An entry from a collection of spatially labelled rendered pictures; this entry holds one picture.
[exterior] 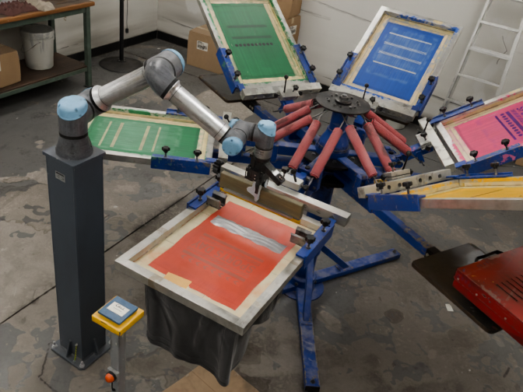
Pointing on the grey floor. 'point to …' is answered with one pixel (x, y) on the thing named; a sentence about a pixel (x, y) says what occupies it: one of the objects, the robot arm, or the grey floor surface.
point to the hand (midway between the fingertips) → (260, 197)
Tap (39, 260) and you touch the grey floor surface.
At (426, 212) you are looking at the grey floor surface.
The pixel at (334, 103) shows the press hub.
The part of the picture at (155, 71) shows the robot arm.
